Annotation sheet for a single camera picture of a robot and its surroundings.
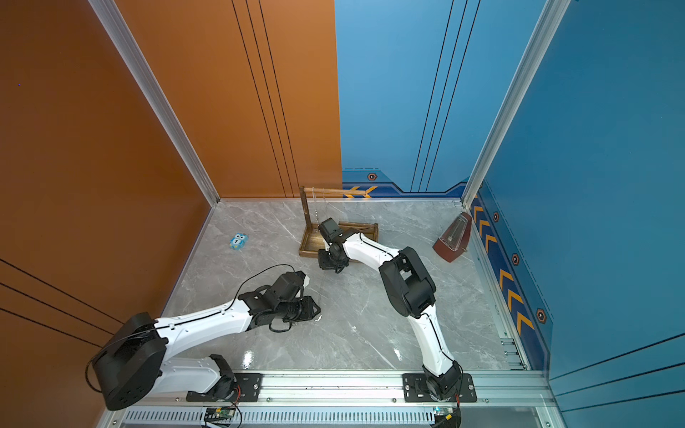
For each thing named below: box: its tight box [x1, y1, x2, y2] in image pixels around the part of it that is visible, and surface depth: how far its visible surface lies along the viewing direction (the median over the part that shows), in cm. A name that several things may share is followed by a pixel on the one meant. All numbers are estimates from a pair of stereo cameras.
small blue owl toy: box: [229, 232, 248, 251], surface depth 107 cm
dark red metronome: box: [432, 211, 472, 264], surface depth 97 cm
